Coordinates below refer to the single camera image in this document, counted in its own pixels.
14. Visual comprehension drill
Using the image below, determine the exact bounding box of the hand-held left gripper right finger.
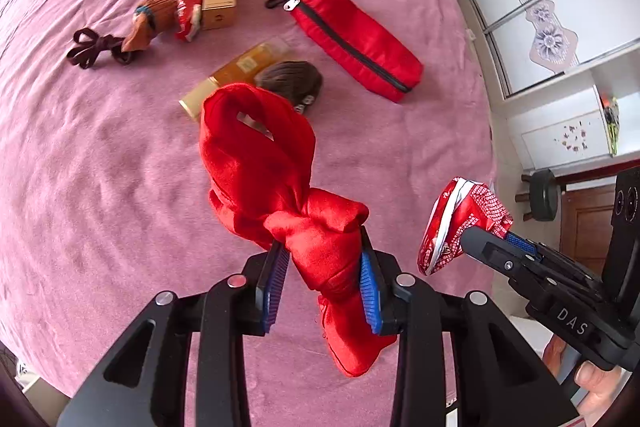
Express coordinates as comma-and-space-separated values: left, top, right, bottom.
357, 227, 583, 427

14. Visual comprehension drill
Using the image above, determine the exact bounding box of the person's right hand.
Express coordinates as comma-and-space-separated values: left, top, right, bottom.
575, 359, 631, 427

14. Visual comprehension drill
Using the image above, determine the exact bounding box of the dark brown ribbon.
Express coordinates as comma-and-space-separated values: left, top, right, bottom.
66, 28, 135, 68

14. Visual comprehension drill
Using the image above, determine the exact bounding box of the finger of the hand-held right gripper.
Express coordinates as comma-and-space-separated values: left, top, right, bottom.
460, 227, 546, 303
505, 232, 601, 293

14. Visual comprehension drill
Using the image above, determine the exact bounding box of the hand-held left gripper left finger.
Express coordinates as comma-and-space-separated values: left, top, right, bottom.
56, 241, 292, 427

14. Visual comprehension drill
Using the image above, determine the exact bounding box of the amber bottle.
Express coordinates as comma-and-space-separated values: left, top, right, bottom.
179, 37, 291, 122

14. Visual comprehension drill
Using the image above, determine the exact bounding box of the black round stool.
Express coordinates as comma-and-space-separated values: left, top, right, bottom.
520, 169, 563, 223

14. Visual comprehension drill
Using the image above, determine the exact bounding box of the red knotted cloth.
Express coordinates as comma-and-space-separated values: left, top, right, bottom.
198, 83, 398, 378

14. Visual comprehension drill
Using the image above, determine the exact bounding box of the red snack wrapper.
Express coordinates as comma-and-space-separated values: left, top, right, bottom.
417, 177, 514, 277

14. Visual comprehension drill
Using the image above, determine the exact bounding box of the pink bed sheet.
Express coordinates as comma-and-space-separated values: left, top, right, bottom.
0, 0, 498, 410

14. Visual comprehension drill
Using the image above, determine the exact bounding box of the red zip pouch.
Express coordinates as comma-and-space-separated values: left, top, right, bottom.
265, 0, 424, 104

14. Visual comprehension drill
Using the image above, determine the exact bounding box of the red snack packet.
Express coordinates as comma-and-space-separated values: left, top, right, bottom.
175, 0, 205, 44

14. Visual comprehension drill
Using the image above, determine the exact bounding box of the dark brown knit pouch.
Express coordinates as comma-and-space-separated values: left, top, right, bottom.
255, 61, 323, 114

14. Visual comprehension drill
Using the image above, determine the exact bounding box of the brown wooden door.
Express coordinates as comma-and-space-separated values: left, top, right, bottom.
560, 181, 617, 269

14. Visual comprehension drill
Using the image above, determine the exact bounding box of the brown knit sock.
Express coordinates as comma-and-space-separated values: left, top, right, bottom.
121, 0, 179, 54

